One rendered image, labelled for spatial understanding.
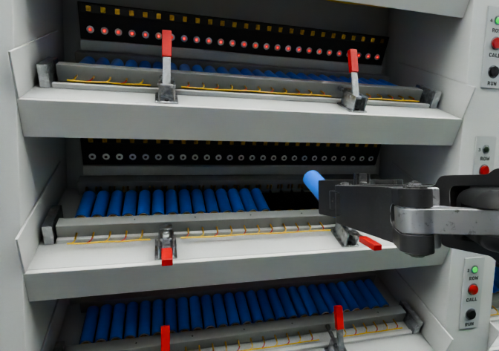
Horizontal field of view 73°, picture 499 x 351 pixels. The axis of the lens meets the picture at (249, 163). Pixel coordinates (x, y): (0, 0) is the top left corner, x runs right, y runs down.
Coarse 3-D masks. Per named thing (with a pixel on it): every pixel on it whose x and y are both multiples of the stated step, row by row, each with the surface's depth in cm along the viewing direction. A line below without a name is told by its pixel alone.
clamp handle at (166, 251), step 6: (168, 234) 43; (162, 240) 43; (168, 240) 43; (162, 246) 41; (168, 246) 41; (162, 252) 39; (168, 252) 39; (162, 258) 37; (168, 258) 37; (162, 264) 37; (168, 264) 37
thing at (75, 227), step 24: (120, 216) 46; (144, 216) 47; (168, 216) 48; (192, 216) 48; (216, 216) 49; (240, 216) 50; (264, 216) 51; (288, 216) 51; (312, 216) 52; (120, 240) 44
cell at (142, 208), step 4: (140, 192) 54; (144, 192) 53; (148, 192) 54; (140, 196) 52; (144, 196) 52; (148, 196) 53; (140, 200) 51; (144, 200) 51; (148, 200) 52; (140, 204) 50; (144, 204) 50; (148, 204) 51; (140, 208) 50; (144, 208) 50; (148, 208) 50; (140, 212) 49; (144, 212) 49; (148, 212) 49
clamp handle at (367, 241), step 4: (348, 228) 50; (348, 232) 50; (352, 232) 49; (356, 232) 49; (356, 236) 48; (360, 236) 48; (364, 236) 47; (360, 240) 47; (364, 240) 46; (368, 240) 45; (372, 240) 45; (364, 244) 46; (368, 244) 45; (372, 244) 44; (376, 244) 44; (380, 244) 44; (372, 248) 44; (376, 248) 44; (380, 248) 44
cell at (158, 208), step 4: (156, 192) 54; (160, 192) 54; (152, 196) 54; (156, 196) 53; (160, 196) 53; (152, 200) 52; (156, 200) 52; (160, 200) 52; (152, 204) 51; (156, 204) 51; (160, 204) 51; (152, 208) 51; (156, 208) 50; (160, 208) 50; (152, 212) 49; (156, 212) 49; (160, 212) 49
